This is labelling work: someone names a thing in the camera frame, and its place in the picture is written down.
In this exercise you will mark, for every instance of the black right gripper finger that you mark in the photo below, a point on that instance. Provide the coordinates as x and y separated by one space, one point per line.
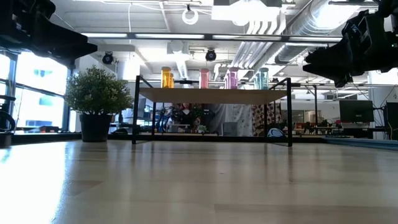
329 54
332 73

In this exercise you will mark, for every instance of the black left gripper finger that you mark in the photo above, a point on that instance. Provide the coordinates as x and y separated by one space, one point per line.
65 43

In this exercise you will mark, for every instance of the amber pill bottle white cap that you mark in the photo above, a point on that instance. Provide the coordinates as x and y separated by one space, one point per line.
172 81
165 77

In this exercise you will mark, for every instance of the black computer monitor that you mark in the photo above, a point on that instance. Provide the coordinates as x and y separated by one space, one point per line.
392 121
356 111

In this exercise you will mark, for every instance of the black ceiling spotlight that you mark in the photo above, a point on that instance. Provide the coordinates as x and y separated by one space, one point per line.
108 58
211 55

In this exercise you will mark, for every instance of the green potted plant black pot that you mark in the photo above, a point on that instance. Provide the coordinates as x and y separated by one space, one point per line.
98 102

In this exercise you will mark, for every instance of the white ceiling pipes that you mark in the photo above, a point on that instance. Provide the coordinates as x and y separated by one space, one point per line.
258 46

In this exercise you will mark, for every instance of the white blue round object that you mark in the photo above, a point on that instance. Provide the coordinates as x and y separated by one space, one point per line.
275 133

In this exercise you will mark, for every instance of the black office chair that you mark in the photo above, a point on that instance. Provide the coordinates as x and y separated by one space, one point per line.
6 119

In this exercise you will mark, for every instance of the floral hanging cloth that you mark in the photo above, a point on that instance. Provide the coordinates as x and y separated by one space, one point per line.
245 119

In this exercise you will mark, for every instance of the long LED light bar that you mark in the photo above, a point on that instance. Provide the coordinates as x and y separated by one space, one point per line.
168 36

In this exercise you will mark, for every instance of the grey bin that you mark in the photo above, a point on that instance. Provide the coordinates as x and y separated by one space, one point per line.
230 128

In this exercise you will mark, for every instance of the person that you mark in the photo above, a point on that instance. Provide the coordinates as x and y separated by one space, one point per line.
186 115

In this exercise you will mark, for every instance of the silver ventilation duct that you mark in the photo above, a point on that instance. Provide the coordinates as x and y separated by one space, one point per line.
293 51

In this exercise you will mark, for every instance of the black aluminium rig frame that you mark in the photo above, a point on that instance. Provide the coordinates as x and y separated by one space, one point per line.
46 137

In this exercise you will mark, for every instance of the wooden shelf black metal frame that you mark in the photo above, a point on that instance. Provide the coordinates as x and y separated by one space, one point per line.
211 96

